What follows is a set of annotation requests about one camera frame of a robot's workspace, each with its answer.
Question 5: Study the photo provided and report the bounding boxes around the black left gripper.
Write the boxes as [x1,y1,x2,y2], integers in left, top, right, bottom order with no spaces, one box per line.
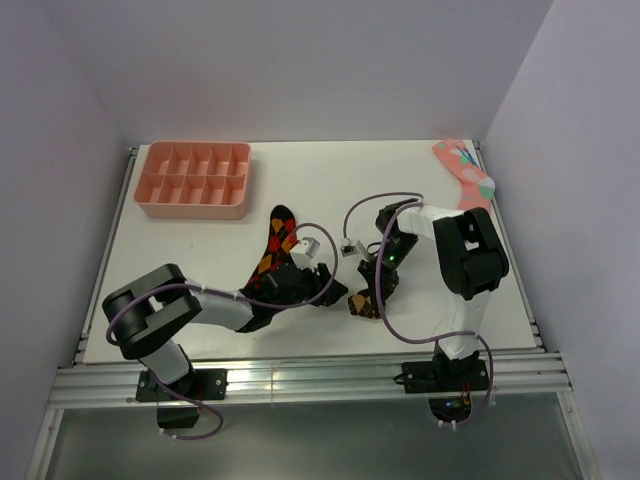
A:
[271,258,347,314]

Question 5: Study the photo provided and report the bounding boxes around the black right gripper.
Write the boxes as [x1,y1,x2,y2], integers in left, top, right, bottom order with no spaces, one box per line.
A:
[359,232,420,310]

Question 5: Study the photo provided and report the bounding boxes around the brown tan argyle sock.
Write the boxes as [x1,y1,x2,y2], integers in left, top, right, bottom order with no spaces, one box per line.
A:
[347,293,380,320]

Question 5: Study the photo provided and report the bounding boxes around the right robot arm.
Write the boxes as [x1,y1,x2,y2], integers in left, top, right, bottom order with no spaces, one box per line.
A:
[349,198,509,390]

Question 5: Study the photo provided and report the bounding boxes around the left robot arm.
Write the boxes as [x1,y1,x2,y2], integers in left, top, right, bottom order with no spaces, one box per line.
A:
[102,262,348,399]

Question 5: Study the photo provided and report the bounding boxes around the red yellow argyle sock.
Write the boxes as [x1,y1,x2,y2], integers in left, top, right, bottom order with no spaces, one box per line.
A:
[239,205,298,305]

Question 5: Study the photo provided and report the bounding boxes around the pink patterned sock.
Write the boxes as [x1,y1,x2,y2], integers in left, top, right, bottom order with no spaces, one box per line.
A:
[432,139,495,211]

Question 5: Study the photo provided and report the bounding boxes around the pink divided organizer tray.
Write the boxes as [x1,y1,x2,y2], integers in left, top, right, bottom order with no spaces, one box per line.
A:
[134,141,251,221]

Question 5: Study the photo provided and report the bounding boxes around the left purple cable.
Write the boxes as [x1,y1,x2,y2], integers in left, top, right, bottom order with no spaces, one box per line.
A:
[104,222,340,441]

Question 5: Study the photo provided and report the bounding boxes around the purple cable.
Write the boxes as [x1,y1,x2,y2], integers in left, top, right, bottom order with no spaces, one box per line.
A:
[343,192,496,430]
[104,222,340,441]

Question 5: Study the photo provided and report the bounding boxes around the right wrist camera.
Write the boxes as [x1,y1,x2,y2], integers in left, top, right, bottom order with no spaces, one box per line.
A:
[340,238,365,258]

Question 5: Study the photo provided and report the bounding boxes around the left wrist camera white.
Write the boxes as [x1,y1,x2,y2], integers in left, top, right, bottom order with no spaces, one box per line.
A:
[290,237,320,270]

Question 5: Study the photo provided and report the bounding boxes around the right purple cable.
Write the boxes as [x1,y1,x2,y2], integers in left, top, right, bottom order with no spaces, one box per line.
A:
[343,192,496,430]

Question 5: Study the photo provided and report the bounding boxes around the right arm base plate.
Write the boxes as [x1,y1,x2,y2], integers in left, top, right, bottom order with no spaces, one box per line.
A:
[393,355,490,394]

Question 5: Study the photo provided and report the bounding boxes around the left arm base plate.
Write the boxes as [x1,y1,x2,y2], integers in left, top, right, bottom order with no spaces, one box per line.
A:
[135,368,228,403]

